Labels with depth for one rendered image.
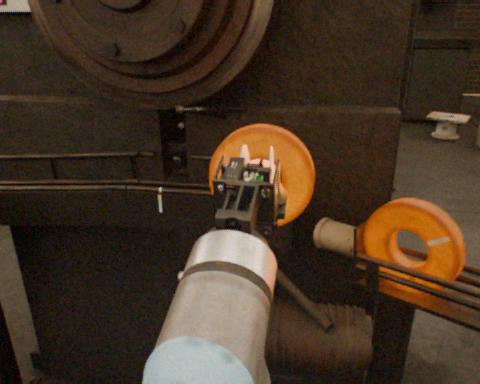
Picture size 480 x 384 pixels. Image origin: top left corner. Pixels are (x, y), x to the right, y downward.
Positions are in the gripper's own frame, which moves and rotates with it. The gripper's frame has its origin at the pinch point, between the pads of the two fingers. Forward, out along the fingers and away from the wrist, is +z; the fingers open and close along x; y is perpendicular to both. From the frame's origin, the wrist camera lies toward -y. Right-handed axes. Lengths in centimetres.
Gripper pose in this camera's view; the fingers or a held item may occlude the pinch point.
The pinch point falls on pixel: (261, 165)
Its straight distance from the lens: 60.0
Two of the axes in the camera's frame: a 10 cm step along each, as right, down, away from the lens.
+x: -9.8, -0.8, 1.6
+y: -0.4, -7.9, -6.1
